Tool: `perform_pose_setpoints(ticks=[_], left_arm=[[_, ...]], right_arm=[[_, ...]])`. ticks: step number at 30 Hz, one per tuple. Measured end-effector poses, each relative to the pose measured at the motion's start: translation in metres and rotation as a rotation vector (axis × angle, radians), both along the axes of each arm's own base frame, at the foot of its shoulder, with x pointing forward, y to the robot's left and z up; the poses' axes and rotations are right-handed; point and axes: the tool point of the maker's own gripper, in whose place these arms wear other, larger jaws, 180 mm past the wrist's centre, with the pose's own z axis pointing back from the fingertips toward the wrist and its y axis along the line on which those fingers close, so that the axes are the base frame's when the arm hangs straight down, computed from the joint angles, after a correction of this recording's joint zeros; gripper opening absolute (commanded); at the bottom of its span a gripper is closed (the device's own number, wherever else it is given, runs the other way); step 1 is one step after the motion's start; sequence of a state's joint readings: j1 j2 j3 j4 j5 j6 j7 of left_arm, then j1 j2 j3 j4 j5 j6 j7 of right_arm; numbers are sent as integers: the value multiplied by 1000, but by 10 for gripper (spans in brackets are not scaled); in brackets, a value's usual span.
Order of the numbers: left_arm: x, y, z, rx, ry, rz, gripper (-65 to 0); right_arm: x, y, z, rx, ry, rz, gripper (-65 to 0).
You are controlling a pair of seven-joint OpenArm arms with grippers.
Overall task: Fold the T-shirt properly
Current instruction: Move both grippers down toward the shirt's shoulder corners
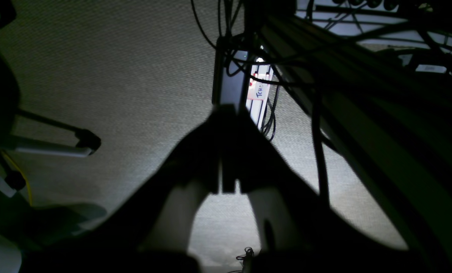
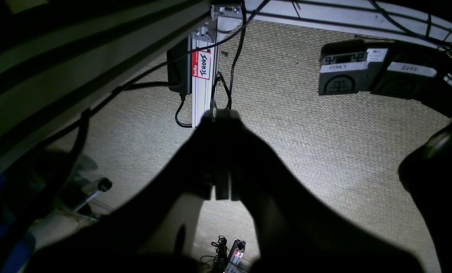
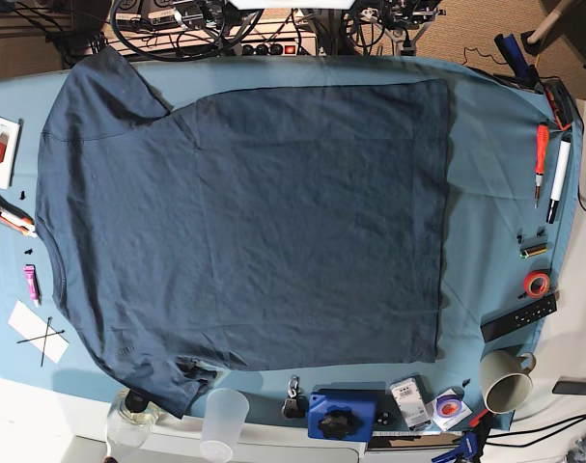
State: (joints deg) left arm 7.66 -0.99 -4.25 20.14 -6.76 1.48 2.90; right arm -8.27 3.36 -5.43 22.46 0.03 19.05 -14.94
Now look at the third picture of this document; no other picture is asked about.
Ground gold AA battery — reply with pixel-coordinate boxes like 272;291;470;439
519;243;547;259

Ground pink glue tube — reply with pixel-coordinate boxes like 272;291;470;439
23;264;41;308

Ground white labelled box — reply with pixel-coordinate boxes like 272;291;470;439
390;377;432;431

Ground clear plastic cup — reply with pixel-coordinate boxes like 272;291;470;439
199;388;250;463

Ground orange black tool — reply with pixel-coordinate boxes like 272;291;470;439
544;78;573;131

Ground blue plastic box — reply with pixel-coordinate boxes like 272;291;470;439
307;390;377;443

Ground purple tape pack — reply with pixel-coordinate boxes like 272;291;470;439
426;389;472;431

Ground light blue table cloth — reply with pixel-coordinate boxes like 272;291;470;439
0;57;583;410

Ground orange utility knife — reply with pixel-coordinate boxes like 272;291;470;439
0;196;37;238

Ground black remote control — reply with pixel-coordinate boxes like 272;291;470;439
480;293;557;343

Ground red tape roll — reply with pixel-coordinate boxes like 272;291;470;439
523;270;551;298

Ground power strip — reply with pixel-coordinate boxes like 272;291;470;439
224;37;320;57

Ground orange screwdriver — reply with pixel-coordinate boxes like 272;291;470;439
534;123;549;208

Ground beige ceramic mug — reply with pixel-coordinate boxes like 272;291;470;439
480;350;537;415

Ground dark blue T-shirt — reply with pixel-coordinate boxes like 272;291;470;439
35;49;450;416

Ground blue clamp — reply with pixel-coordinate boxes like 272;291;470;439
431;410;495;463

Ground white marker pen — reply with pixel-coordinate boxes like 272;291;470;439
545;134;572;224

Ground white paper card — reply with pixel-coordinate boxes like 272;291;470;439
8;301;70;364

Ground black key fob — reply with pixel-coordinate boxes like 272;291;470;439
281;375;307;420

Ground glass jar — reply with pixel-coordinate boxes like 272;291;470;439
105;388;162;456

